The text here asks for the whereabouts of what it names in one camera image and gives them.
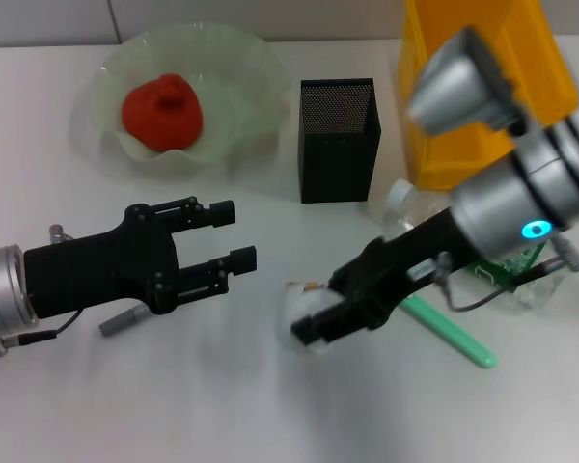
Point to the clear green-label water bottle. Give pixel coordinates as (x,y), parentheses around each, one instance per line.
(403,193)

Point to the white paper ball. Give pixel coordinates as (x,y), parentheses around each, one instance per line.
(309,301)

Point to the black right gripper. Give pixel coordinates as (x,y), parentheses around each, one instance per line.
(400,265)

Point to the yellow plastic bin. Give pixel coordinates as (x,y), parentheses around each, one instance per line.
(429,159)

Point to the black mesh pen holder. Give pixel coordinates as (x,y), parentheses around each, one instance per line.
(340,164)

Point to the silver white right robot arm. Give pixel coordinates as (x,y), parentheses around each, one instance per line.
(521,193)

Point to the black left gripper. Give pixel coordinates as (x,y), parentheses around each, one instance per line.
(96,270)

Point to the red-orange knitted toy orange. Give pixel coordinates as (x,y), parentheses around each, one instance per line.
(164,116)

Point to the mint green pen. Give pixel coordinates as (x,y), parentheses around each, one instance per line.
(453,337)

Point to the pale green glass fruit plate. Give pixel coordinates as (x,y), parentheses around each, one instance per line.
(241,96)

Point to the silver glitter marker pen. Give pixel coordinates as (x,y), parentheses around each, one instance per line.
(120,323)

